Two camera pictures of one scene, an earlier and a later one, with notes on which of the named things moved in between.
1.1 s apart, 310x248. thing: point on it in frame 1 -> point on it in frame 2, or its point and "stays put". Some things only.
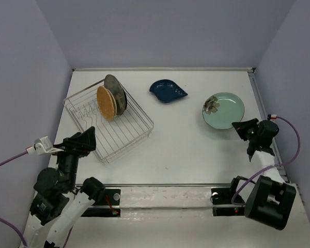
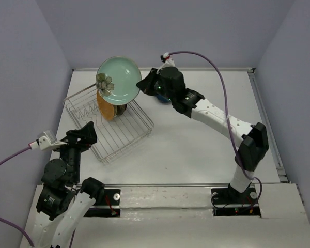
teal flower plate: (220, 109) -> (117, 79)
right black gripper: (241, 126) -> (146, 84)
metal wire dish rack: (114, 136) stays put
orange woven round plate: (105, 103) stays put
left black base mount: (109, 197) stays put
